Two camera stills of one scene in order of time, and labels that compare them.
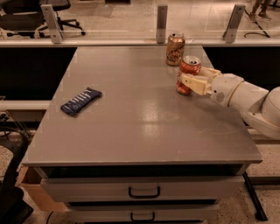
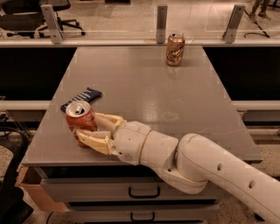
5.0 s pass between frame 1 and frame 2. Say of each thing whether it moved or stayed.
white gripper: moved
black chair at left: stayed
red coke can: moved
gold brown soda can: stayed
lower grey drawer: stayed
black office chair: stayed
